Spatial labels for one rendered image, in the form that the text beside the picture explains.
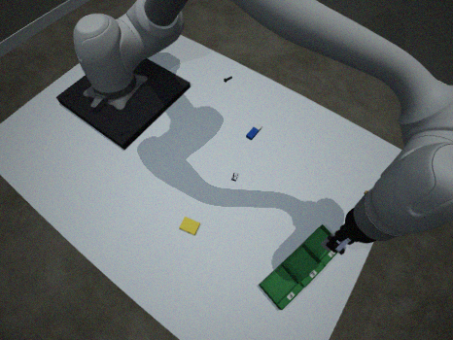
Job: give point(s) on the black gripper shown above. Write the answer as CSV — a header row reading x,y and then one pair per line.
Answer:
x,y
347,234

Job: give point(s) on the green rack of bins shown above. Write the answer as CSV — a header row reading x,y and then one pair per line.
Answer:
x,y
283,281

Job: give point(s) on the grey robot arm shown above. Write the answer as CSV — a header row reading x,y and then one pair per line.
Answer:
x,y
413,194

